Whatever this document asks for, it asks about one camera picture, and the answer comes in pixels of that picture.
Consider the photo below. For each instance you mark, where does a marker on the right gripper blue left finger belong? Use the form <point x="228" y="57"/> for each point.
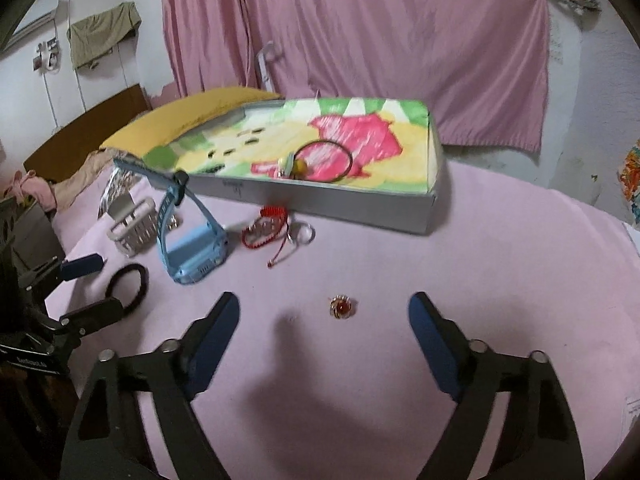
<point x="206" y="341"/>

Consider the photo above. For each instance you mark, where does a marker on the gold red gem brooch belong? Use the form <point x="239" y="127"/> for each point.
<point x="342" y="307"/>

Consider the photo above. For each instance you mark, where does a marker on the olive green hanging cloth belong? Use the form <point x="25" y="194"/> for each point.
<point x="97" y="34"/>

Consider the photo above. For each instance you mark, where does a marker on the blue smart watch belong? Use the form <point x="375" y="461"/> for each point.
<point x="201" y="250"/>

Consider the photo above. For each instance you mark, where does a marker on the wall socket with plugs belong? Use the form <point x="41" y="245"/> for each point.
<point x="47" y="56"/>

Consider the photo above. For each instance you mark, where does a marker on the white hair claw clip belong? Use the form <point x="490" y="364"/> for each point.
<point x="134" y="228"/>

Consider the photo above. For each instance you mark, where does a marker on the black elastic with yellow bead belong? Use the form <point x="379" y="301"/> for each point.
<point x="322" y="161"/>

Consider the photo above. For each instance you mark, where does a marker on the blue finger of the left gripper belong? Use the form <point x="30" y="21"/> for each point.
<point x="77" y="268"/>

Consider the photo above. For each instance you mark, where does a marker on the pink bed sheet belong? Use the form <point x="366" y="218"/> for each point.
<point x="300" y="394"/>

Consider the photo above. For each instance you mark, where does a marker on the pink curtain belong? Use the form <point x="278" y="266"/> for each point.
<point x="480" y="66"/>

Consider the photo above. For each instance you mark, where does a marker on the colourful painted tray box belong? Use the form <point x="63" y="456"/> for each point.
<point x="370" y="161"/>

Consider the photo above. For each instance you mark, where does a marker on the colourful wall drawing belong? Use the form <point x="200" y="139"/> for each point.
<point x="629" y="177"/>

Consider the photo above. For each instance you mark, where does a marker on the yellow pillow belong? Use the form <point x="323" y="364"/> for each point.
<point x="168" y="122"/>

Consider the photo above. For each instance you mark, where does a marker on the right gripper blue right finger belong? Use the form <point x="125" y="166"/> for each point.
<point x="442" y="343"/>

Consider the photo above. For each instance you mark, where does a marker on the brown wooden headboard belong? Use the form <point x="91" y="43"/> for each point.
<point x="65" y="152"/>

